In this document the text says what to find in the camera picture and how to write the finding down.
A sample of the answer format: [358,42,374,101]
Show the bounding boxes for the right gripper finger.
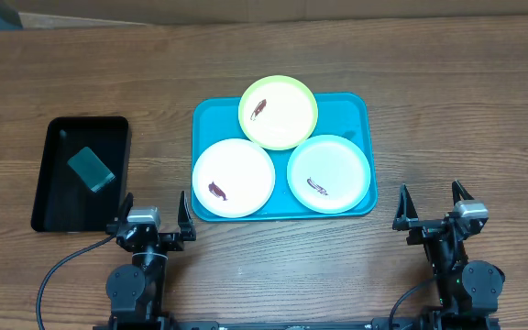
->
[451,180,474,204]
[395,183,419,220]

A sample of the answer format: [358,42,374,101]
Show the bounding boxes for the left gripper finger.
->
[177,191,196,241]
[115,192,134,224]

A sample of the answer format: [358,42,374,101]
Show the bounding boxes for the green sponge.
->
[68,147,116,193]

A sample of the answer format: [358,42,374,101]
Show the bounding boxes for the white plate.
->
[192,138,276,218]

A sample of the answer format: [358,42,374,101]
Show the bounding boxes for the yellow-green plate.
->
[238,75,318,150]

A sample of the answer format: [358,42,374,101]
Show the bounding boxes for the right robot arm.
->
[388,181,505,330]

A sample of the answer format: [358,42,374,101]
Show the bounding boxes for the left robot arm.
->
[105,192,196,330]

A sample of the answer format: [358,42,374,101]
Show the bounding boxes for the teal plastic tray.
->
[192,92,379,221]

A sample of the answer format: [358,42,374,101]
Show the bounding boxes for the black rectangular bin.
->
[31,116,131,232]

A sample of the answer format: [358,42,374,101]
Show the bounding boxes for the light blue plate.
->
[287,135,371,215]

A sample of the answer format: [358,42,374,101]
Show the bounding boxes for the cardboard strip at back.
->
[7,0,528,25]

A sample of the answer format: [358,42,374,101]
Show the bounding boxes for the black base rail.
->
[93,316,501,330]

